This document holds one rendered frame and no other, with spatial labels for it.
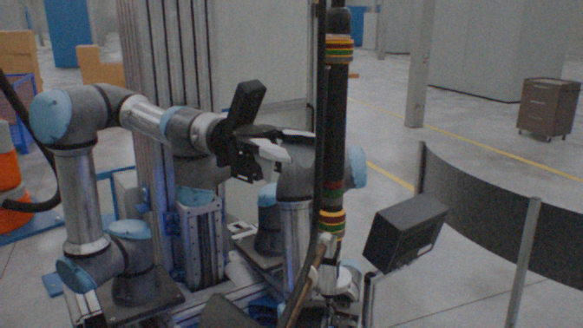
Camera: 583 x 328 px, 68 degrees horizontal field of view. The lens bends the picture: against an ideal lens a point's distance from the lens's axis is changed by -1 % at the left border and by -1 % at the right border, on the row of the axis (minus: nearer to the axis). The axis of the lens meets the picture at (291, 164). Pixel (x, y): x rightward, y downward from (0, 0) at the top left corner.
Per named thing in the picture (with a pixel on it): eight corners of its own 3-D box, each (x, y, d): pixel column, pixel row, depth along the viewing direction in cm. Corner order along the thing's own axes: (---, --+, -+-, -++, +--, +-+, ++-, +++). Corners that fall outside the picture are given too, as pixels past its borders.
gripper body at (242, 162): (286, 173, 74) (239, 158, 81) (285, 124, 71) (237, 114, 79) (253, 186, 68) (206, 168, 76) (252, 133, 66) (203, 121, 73)
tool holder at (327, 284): (344, 307, 62) (348, 247, 59) (298, 298, 64) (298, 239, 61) (355, 273, 70) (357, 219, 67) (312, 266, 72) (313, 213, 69)
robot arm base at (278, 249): (246, 242, 161) (245, 219, 158) (280, 232, 169) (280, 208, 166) (267, 260, 149) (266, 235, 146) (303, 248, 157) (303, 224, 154)
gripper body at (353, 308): (357, 328, 92) (363, 294, 103) (318, 318, 94) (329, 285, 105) (352, 355, 95) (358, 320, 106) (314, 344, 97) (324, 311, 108)
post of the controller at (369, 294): (367, 329, 143) (370, 278, 136) (360, 324, 145) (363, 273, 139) (373, 324, 145) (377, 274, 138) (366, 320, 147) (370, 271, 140)
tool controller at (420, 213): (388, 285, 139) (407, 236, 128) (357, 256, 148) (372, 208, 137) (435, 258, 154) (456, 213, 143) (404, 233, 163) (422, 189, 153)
